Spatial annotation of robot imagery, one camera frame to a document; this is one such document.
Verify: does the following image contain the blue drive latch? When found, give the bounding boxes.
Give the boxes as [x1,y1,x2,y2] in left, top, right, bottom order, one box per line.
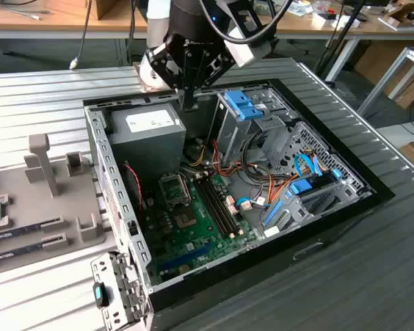
[224,88,268,121]

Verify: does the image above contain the black stand pole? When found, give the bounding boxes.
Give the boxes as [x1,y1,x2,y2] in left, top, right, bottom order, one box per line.
[313,0,370,83]

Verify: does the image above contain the grey cable with plug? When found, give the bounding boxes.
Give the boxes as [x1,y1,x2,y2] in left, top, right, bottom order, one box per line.
[68,0,93,72]

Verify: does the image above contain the small white box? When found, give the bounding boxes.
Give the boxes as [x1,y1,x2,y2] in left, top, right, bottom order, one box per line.
[312,12,362,30]

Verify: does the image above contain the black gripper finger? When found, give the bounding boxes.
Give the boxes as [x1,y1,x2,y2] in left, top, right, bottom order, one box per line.
[190,50,236,112]
[147,43,194,112]

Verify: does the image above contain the CPU socket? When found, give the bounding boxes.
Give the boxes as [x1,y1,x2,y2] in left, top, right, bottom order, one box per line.
[172,209,198,231]

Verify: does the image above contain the grey metal shelf frame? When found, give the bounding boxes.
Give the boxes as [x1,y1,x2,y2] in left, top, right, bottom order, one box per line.
[357,46,414,118]

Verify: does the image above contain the blue wire white plug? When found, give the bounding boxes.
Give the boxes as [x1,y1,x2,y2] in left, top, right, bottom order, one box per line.
[235,196,260,212]

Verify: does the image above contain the hard disk in blue carrier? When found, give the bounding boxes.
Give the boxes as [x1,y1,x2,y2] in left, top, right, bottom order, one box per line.
[288,170,335,197]

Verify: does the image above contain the long wooden desk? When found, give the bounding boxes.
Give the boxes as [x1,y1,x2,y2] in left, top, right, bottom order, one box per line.
[0,0,414,41]

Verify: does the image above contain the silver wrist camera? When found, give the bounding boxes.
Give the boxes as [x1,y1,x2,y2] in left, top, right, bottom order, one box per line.
[224,32,265,69]

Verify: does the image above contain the red fan wire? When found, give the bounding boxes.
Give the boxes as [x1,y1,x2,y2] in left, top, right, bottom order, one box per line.
[123,162,146,210]

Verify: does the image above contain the empty blue disk carrier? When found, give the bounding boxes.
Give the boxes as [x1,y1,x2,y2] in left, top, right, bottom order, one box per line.
[260,198,286,228]

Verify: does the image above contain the grey metal drive cage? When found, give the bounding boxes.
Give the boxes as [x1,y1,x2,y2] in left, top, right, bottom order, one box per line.
[206,88,297,166]

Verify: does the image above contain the black blue case latch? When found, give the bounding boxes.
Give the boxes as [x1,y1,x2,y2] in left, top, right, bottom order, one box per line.
[92,281,110,309]

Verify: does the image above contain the black case fan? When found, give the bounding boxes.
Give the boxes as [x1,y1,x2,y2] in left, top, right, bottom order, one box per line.
[119,159,149,213]

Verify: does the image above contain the yellow black power wires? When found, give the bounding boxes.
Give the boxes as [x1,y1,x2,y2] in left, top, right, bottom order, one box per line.
[182,143,210,170]

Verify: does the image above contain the blue expansion slot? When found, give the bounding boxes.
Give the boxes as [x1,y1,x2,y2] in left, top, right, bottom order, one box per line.
[160,241,215,273]

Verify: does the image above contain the blue RAM stick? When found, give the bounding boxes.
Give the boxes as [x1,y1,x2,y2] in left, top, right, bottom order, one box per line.
[0,222,43,242]
[0,243,44,266]

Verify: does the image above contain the grey power supply unit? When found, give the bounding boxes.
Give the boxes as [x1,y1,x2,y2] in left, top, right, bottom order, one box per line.
[105,102,188,180]

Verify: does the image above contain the RAM slot white clips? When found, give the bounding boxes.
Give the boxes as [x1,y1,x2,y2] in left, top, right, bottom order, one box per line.
[199,177,235,238]
[208,174,244,235]

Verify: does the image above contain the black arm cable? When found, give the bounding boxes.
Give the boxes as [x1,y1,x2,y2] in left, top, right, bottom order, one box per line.
[197,0,293,45]

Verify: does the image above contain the grey parts rack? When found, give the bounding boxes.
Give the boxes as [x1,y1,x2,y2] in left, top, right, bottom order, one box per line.
[0,132,108,277]

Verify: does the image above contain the orange red power wires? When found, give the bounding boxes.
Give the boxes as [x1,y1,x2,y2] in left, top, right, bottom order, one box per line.
[210,137,297,210]

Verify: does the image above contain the large brown cardboard box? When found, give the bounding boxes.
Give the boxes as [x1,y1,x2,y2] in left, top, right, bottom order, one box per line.
[353,41,414,111]

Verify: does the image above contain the green motherboard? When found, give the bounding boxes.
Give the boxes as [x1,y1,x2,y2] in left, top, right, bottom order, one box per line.
[143,170,263,287]

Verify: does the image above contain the black PC case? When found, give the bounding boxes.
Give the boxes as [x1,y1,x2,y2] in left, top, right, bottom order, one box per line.
[82,78,396,331]

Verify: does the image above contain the light blue data wire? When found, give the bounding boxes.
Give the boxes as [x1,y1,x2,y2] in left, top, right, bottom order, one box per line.
[292,153,321,179]

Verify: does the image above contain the wire locking lever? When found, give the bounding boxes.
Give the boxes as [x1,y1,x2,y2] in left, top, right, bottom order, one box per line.
[179,171,193,208]

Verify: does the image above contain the perforated metal disk bay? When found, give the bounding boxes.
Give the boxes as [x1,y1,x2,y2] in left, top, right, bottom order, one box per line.
[260,120,373,239]

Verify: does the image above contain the RAM slot black clips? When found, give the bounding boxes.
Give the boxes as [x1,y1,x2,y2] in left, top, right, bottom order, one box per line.
[195,179,230,239]
[204,176,239,237]

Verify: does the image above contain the metal socket cover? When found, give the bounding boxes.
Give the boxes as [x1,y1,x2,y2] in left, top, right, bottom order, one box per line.
[157,171,191,211]

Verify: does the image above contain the cardboard box on desk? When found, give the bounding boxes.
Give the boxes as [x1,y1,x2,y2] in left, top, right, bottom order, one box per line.
[44,0,111,20]

